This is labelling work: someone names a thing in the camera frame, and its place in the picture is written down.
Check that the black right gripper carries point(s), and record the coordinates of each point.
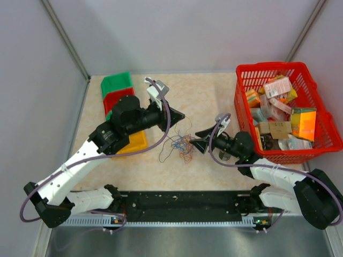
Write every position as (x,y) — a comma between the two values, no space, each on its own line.
(201,144)

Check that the red storage bin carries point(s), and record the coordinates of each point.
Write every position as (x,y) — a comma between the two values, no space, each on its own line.
(113,97)

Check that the yellow storage bin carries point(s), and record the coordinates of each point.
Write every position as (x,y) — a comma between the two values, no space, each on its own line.
(137,142)

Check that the yellow green sponge box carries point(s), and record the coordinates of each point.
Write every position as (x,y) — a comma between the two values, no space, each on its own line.
(303,122)

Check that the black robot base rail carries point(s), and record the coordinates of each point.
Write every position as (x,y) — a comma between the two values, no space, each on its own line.
(189,206)

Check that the yellow Kamenoko sponge pack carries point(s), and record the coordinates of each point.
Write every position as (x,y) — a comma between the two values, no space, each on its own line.
(258,135)

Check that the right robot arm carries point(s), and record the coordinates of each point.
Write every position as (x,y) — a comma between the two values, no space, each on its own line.
(310,194)

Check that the orange sponge box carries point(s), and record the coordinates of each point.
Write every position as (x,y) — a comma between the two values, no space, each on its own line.
(252,98)

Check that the brown cardboard sponge pack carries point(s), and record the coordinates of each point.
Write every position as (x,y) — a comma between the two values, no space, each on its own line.
(277,130)

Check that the green storage bin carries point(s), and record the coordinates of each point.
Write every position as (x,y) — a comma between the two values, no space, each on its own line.
(115,82)
(108,116)

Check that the far green storage bin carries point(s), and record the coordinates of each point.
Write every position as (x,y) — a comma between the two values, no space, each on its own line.
(115,82)

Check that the white Kamenoko sponge pack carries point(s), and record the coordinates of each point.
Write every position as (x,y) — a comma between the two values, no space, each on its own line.
(278,104)

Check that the black drink can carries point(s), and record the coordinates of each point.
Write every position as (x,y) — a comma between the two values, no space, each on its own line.
(224,156)

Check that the near green storage bin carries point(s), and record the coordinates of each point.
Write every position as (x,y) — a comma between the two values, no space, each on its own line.
(108,116)

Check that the light blue sponge pack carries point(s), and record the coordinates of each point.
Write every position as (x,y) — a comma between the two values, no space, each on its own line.
(257,115)

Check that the red plastic shopping basket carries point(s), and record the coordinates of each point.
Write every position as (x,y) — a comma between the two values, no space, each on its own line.
(253,76)

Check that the yellow snack bag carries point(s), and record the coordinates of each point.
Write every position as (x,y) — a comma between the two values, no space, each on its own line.
(291,95)

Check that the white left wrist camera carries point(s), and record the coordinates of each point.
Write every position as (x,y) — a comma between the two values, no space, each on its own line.
(156,90)

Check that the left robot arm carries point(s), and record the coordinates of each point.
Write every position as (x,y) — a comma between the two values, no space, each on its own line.
(53,198)

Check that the white pink sponge pack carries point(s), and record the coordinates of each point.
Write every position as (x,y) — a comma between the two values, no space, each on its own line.
(277,87)

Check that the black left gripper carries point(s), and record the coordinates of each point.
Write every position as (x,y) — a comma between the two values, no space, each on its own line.
(163,115)

